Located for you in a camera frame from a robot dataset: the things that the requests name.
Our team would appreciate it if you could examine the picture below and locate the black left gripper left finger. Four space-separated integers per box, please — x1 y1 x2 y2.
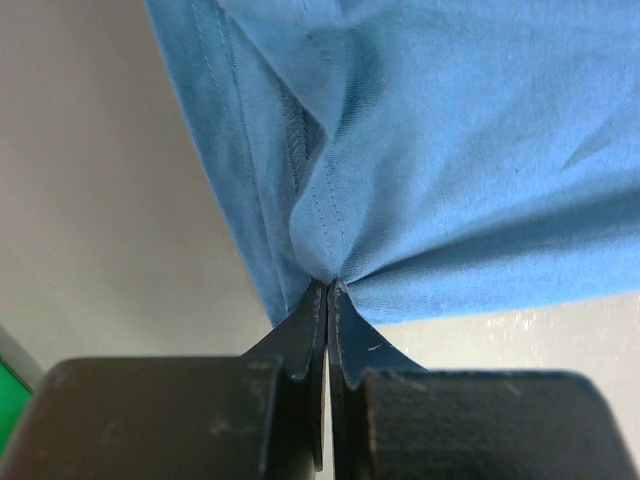
246 280 328 473

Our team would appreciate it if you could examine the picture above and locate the blue t-shirt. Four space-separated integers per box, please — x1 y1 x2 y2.
146 1 639 324

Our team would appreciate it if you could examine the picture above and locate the green plastic crate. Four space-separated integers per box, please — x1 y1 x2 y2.
0 361 31 415

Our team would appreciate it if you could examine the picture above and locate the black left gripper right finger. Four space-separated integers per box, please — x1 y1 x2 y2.
327 281 426 479

